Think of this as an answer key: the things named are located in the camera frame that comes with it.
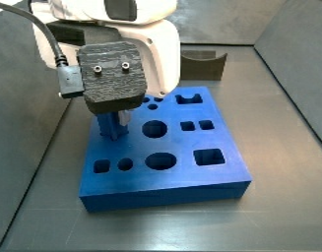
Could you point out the blue star prism object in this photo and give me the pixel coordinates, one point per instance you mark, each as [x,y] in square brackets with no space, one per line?
[110,125]

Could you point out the blue shape sorter block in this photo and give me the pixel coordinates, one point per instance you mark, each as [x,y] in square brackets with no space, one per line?
[177,157]

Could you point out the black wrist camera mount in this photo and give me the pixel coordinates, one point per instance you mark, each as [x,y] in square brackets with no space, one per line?
[110,64]

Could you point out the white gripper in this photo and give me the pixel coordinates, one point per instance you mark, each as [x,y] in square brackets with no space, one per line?
[157,42]

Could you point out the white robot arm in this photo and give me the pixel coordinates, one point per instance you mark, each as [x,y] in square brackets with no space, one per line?
[111,12]

